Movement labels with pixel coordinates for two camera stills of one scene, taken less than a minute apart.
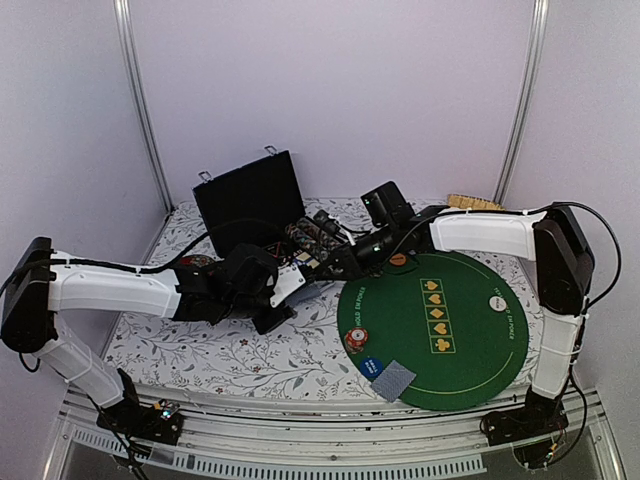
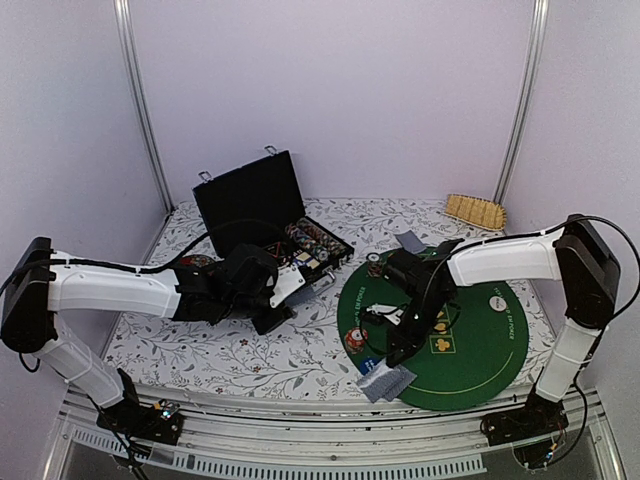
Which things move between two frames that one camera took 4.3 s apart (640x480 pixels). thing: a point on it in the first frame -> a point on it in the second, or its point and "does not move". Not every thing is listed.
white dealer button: [497, 303] does not move
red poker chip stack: [355, 339] does not move
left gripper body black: [263, 325] does not move
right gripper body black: [360, 266] -> [421, 327]
